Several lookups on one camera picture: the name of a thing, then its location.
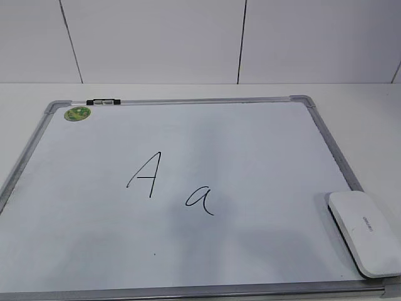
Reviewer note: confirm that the white whiteboard eraser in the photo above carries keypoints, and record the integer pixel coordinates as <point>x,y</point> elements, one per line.
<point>368,235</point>

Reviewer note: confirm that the green round magnet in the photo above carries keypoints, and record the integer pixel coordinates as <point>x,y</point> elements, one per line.
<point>76,114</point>

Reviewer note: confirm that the white board with aluminium frame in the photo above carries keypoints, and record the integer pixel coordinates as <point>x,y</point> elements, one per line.
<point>203,199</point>

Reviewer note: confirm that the black and clear frame clip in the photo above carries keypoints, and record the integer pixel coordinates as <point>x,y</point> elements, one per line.
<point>103,101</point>

